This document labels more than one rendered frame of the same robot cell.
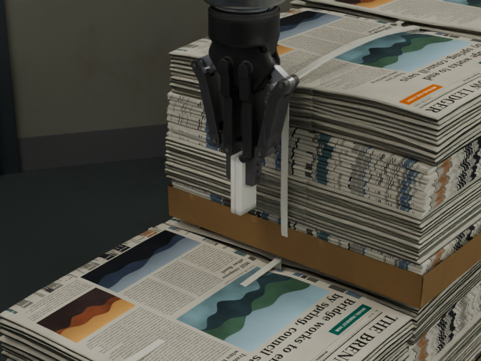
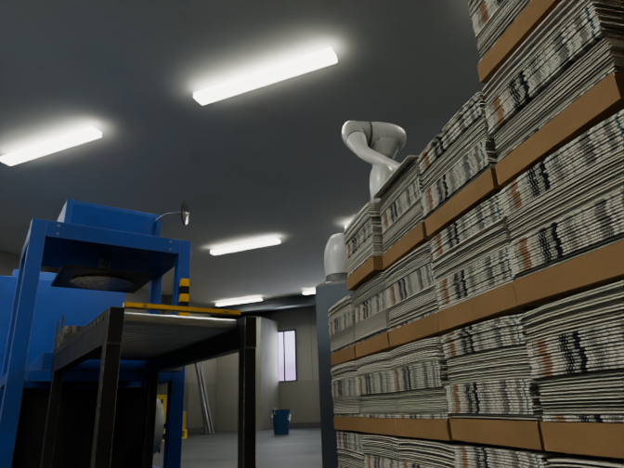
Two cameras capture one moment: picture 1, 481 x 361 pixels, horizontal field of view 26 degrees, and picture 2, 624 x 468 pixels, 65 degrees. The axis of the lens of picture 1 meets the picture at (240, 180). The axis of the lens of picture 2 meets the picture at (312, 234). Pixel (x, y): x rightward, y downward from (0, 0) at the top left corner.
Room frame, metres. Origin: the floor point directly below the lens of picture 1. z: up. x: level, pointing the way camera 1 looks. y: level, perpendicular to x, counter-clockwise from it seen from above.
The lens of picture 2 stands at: (1.95, -1.61, 0.46)
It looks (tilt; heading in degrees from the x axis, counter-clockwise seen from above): 19 degrees up; 128
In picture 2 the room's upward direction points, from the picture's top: 2 degrees counter-clockwise
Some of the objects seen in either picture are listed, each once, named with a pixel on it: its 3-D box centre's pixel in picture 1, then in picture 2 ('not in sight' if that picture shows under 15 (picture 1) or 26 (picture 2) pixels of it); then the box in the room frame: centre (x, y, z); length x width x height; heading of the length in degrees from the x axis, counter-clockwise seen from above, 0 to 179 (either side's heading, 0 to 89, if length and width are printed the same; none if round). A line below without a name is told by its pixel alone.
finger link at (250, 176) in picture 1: (260, 165); not in sight; (1.05, -0.02, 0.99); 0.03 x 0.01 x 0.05; 53
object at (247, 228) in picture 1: (281, 180); not in sight; (1.29, -0.06, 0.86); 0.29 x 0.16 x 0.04; 141
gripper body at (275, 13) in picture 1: (243, 46); not in sight; (1.06, 0.00, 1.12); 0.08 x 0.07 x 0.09; 53
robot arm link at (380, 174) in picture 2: not in sight; (385, 183); (1.07, 0.01, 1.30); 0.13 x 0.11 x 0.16; 51
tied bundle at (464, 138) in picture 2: not in sight; (522, 176); (1.69, -0.48, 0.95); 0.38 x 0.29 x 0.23; 53
